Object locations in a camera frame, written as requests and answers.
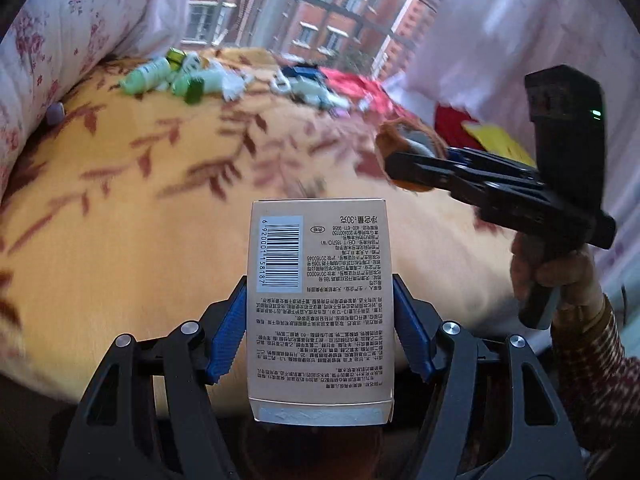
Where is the brown furry toy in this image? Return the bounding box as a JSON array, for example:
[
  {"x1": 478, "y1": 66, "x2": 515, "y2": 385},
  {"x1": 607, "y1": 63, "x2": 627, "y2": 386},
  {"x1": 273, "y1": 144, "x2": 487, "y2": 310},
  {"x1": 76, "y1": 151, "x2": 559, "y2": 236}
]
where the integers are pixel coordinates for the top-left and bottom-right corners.
[{"x1": 375, "y1": 117, "x2": 448, "y2": 193}]

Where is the beige cosmetic carton box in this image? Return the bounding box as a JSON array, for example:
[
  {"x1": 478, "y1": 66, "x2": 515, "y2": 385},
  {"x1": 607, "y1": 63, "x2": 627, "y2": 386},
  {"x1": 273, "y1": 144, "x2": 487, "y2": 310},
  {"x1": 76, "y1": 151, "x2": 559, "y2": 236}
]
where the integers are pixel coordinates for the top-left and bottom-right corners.
[{"x1": 246, "y1": 198, "x2": 395, "y2": 427}]

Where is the patterned sleeve forearm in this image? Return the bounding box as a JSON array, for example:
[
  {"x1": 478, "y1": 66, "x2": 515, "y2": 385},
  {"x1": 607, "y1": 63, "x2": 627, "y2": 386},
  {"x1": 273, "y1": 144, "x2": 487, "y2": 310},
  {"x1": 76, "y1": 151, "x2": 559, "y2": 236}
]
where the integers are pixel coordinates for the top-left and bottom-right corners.
[{"x1": 551, "y1": 302, "x2": 639, "y2": 479}]

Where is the person right hand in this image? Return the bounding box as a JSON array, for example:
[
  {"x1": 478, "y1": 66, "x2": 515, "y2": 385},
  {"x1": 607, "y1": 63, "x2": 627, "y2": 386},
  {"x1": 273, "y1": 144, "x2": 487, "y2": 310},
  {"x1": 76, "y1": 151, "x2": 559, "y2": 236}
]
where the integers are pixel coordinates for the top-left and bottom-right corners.
[{"x1": 510, "y1": 233, "x2": 605, "y2": 327}]

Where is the yellow package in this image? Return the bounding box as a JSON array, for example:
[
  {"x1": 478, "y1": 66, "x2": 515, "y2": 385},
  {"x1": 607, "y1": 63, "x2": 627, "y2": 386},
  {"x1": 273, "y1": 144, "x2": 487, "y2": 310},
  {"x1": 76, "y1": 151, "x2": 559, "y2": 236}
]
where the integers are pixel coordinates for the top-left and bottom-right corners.
[{"x1": 461, "y1": 122, "x2": 536, "y2": 167}]

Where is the red pillow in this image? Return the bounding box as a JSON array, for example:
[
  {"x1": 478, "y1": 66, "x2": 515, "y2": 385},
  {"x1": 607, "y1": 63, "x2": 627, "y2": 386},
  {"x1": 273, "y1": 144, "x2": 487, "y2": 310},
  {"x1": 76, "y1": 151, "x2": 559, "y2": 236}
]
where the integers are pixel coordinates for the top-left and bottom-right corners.
[{"x1": 434, "y1": 103, "x2": 484, "y2": 151}]

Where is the sheer pink curtain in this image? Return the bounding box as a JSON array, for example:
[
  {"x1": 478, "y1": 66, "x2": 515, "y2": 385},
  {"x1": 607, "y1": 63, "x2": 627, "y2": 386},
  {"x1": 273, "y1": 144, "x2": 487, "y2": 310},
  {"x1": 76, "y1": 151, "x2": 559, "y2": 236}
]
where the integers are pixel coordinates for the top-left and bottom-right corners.
[{"x1": 392, "y1": 0, "x2": 639, "y2": 284}]

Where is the yellow floral blanket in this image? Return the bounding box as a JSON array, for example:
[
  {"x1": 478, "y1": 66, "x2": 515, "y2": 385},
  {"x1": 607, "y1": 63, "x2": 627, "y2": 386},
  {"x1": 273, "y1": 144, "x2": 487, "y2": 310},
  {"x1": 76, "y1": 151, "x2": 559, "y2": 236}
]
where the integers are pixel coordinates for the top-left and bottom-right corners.
[{"x1": 1, "y1": 50, "x2": 516, "y2": 401}]

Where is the blue white packet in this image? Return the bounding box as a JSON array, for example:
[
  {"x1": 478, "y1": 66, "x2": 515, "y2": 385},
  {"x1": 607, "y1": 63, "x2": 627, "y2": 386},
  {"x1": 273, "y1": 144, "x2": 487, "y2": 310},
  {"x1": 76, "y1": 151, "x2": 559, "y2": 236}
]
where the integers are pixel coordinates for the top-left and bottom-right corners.
[{"x1": 281, "y1": 63, "x2": 326, "y2": 81}]

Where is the purple bottle cap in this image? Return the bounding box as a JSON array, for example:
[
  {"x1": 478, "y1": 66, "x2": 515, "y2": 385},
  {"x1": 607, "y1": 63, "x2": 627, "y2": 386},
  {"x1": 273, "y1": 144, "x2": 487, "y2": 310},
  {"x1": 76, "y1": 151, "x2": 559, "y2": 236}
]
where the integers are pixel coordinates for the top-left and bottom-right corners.
[{"x1": 46, "y1": 102, "x2": 65, "y2": 126}]

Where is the light green bottle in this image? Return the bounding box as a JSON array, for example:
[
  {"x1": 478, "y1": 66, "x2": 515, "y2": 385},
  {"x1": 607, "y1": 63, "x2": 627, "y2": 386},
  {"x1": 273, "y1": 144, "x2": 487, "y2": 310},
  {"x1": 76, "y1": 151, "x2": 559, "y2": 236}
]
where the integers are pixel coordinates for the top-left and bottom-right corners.
[{"x1": 119, "y1": 58, "x2": 171, "y2": 96}]

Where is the green capped white bottle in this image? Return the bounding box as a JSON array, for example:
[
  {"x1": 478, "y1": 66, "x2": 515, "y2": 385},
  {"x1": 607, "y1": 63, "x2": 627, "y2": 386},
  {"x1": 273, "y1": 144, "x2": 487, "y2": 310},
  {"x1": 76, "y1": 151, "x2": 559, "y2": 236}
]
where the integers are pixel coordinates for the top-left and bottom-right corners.
[{"x1": 165, "y1": 48, "x2": 202, "y2": 72}]

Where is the floral pink quilt roll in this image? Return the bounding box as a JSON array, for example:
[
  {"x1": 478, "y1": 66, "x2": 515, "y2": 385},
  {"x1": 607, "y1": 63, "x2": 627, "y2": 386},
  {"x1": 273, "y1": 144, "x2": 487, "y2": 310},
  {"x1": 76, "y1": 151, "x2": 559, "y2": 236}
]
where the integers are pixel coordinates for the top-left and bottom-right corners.
[{"x1": 1, "y1": 0, "x2": 148, "y2": 188}]

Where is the window frame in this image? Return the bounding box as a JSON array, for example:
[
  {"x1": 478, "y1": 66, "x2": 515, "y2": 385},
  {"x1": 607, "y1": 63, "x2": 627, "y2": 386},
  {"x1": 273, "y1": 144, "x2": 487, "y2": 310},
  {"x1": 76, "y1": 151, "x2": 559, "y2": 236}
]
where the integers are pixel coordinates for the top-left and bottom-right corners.
[{"x1": 182, "y1": 0, "x2": 442, "y2": 80}]

